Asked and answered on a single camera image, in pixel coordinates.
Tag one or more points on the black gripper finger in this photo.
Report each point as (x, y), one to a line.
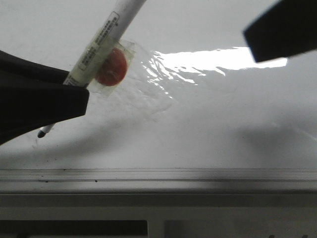
(33, 95)
(286, 29)

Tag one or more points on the white whiteboard with aluminium frame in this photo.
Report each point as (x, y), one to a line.
(194, 113)

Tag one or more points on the red round magnet taped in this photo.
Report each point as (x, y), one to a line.
(113, 69)

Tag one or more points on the white black whiteboard marker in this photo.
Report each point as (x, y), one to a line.
(104, 41)

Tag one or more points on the grey furniture below whiteboard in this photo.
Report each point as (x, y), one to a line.
(290, 215)

